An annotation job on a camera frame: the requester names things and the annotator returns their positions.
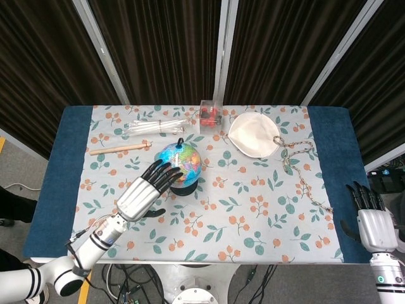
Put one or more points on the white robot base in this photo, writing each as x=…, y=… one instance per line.
x=193, y=283

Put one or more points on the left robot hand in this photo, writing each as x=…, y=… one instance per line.
x=144, y=193

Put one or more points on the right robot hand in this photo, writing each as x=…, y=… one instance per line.
x=375, y=221

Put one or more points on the small blue desk globe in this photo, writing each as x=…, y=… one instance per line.
x=185, y=164

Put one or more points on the cream fabric pouch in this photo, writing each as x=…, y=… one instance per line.
x=253, y=134

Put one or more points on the wooden stick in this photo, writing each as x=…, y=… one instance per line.
x=118, y=149

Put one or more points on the clear box with red balls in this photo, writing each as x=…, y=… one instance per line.
x=210, y=117

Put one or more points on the clear plastic tube bundle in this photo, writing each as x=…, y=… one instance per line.
x=152, y=126

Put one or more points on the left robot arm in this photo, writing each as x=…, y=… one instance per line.
x=79, y=253

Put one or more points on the dark folding screen panel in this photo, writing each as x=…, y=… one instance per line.
x=284, y=50
x=158, y=50
x=373, y=79
x=41, y=63

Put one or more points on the blue table cover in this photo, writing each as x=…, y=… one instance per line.
x=60, y=158

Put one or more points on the floral patterned tablecloth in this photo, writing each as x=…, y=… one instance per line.
x=205, y=190

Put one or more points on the yellow floor tape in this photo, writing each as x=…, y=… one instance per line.
x=84, y=288

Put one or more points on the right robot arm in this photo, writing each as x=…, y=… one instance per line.
x=388, y=278

